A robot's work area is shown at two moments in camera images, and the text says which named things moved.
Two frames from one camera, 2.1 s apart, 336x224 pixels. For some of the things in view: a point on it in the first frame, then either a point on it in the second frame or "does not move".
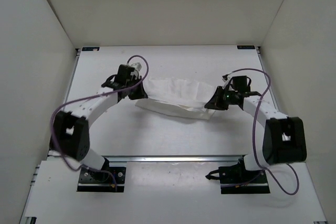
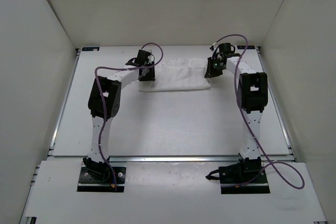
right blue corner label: x=245 y=47 does not move
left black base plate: x=91 y=181 does not move
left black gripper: x=140 y=94 → x=151 y=76
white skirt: x=178 y=96 → x=184 y=74
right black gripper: x=216 y=103 → x=210 y=72
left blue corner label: x=90 y=49 does not move
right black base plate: x=235 y=179 does not move
